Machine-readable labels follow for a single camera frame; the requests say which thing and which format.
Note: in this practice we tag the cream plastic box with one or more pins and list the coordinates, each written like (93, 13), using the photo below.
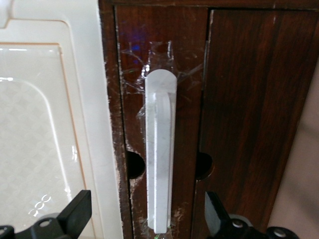
(49, 99)

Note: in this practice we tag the brown table cover mat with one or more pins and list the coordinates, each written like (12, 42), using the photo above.
(304, 186)

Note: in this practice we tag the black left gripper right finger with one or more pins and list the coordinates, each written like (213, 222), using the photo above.
(219, 224)

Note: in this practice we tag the clear adhesive tape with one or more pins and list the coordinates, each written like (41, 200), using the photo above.
(159, 53)

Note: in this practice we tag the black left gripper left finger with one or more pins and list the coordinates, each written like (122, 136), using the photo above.
(74, 214)

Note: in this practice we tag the dark brown wooden cabinet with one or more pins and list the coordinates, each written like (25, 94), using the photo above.
(109, 49)

